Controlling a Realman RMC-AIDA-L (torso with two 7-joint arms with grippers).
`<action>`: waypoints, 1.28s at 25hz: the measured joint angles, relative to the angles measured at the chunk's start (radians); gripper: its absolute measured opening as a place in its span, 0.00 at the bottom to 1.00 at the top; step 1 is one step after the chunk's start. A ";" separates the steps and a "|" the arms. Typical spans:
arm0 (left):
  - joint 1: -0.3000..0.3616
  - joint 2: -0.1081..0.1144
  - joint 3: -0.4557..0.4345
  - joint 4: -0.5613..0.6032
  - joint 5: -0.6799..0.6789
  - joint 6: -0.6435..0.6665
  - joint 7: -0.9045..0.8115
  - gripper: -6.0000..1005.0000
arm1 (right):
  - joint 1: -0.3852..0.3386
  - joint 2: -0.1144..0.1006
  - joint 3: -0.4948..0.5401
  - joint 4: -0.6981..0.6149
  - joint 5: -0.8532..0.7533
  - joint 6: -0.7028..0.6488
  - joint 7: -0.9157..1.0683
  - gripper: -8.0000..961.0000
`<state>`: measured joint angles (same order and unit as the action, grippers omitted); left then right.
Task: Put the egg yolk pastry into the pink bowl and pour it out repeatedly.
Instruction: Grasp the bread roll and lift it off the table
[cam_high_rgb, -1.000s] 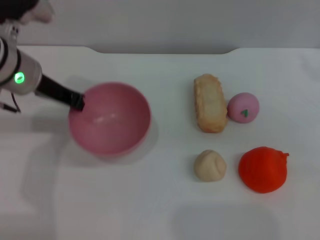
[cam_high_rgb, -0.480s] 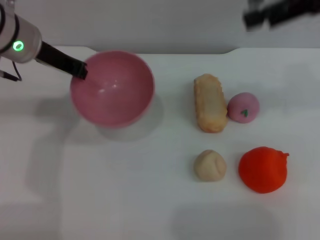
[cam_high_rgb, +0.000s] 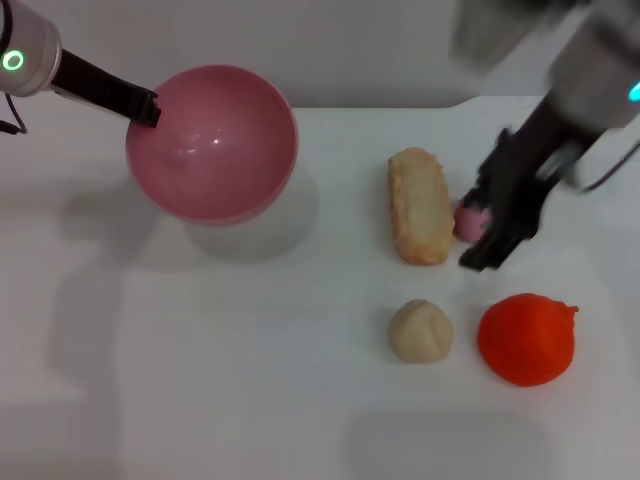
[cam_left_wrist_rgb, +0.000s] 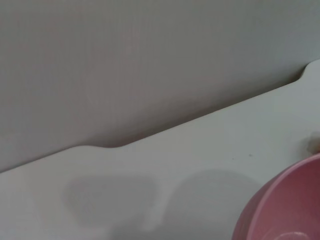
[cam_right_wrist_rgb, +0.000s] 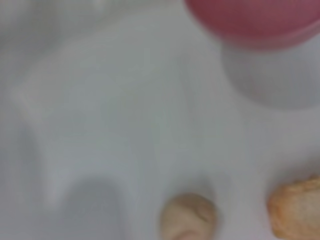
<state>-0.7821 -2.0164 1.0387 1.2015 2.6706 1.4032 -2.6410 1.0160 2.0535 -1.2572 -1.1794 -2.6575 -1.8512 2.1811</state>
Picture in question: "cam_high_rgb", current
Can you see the red-orange persimmon toy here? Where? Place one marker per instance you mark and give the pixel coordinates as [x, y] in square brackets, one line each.
[525, 345]

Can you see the round beige egg yolk pastry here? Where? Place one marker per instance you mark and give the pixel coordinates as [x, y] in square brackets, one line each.
[420, 332]

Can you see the pink bun with green leaf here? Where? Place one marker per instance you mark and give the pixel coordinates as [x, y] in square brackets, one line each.
[470, 225]

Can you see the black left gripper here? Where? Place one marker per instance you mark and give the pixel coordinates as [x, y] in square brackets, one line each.
[100, 90]

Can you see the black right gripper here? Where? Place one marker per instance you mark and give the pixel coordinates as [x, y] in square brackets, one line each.
[525, 175]

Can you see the long golden bread loaf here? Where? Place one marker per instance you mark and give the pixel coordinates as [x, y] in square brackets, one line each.
[420, 210]

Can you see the pink plastic bowl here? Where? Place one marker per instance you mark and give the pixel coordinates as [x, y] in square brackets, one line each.
[210, 145]

